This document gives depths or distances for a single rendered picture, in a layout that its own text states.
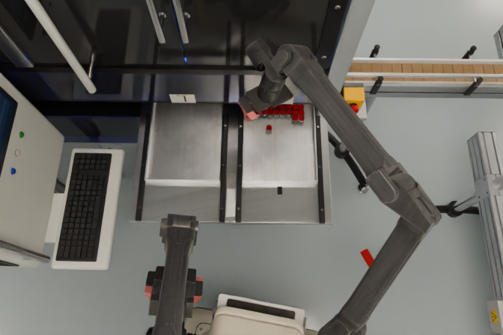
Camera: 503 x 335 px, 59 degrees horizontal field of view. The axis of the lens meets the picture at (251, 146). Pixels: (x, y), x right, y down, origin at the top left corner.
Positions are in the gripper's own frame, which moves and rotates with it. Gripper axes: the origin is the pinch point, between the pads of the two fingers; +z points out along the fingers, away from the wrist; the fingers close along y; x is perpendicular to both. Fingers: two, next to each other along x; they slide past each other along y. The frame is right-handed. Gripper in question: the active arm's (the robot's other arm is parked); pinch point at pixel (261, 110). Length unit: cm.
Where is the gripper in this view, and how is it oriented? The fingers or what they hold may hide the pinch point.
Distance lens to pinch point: 125.6
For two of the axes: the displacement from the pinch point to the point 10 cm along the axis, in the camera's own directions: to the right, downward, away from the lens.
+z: -1.7, 4.0, 9.0
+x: 5.6, 7.9, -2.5
